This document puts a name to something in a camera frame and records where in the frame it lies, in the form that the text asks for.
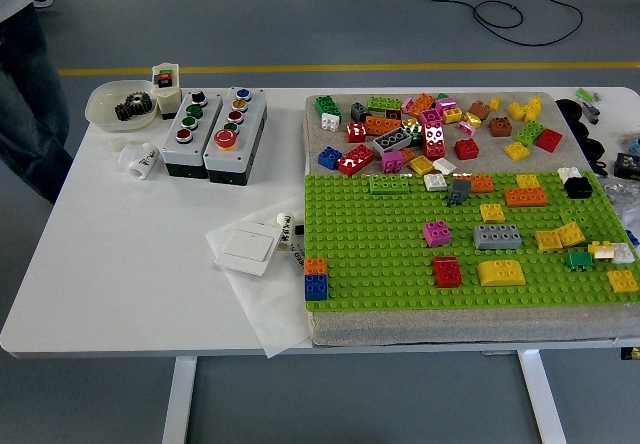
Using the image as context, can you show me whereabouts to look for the white table leg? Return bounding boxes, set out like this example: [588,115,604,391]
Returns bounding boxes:
[160,356,199,444]
[517,349,569,444]

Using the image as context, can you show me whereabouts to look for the white pipe tee fitting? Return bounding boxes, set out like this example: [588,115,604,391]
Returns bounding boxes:
[118,141,161,182]

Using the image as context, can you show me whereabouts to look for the yellow curved brick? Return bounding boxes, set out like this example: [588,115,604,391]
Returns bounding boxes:
[475,258,528,288]

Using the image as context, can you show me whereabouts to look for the red tall brick white dots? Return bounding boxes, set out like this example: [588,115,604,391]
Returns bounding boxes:
[422,121,447,160]

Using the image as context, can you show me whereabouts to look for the red long brick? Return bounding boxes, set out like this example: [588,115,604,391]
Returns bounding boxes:
[337,143,376,176]

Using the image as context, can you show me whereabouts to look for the white printed tube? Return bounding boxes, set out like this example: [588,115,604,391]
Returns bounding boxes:
[275,211,296,253]

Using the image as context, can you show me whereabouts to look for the orange long brick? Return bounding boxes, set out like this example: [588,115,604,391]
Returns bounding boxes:
[503,186,549,208]
[364,115,403,136]

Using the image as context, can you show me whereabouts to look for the light grey long brick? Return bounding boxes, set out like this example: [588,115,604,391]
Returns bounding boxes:
[473,223,523,251]

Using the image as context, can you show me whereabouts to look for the grey brick with dark studs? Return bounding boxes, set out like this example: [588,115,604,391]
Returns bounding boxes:
[372,126,414,156]

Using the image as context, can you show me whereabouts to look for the black floor cable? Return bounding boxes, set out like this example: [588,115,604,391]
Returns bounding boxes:
[382,0,640,48]

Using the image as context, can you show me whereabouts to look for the clear plastic bag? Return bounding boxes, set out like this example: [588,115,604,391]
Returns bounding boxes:
[602,178,640,230]

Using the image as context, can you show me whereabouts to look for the cream switch box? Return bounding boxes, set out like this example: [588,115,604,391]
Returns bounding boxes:
[150,62,182,120]

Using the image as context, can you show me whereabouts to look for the white plastic bowl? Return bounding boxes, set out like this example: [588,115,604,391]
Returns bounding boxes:
[84,79,160,133]

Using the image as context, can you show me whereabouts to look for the black printed box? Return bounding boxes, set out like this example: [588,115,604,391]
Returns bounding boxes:
[614,152,640,181]

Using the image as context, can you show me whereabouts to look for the grey emergency-stop control box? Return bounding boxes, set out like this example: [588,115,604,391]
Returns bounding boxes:
[202,86,269,186]

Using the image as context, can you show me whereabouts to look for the black brick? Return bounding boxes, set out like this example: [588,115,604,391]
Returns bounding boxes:
[563,176,594,200]

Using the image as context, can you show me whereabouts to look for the grey four-button control box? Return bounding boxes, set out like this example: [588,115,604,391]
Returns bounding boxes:
[160,89,224,180]

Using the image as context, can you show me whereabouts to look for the dark grey slope brick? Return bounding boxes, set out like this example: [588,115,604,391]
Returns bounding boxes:
[446,178,472,207]

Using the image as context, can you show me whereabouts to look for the green studded baseplate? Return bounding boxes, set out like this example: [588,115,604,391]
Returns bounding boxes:
[303,169,640,314]

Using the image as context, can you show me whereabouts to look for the white wall switch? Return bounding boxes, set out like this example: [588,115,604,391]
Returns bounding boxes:
[214,218,284,278]

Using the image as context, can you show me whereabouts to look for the lime green long brick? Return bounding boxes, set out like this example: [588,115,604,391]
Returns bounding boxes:
[368,174,411,196]
[367,95,403,113]

